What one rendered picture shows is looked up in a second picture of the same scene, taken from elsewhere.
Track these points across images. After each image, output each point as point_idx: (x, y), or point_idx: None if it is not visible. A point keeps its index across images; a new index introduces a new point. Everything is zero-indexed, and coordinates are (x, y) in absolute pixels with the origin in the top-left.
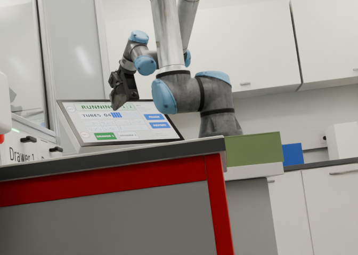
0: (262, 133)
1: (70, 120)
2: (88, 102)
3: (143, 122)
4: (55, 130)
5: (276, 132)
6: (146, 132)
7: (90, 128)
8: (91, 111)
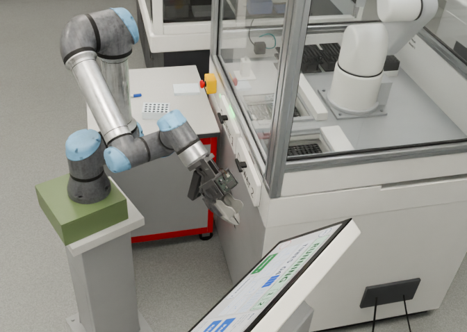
0: (51, 180)
1: (312, 231)
2: (316, 251)
3: (230, 312)
4: (265, 173)
5: (37, 184)
6: (219, 311)
7: (285, 250)
8: (301, 253)
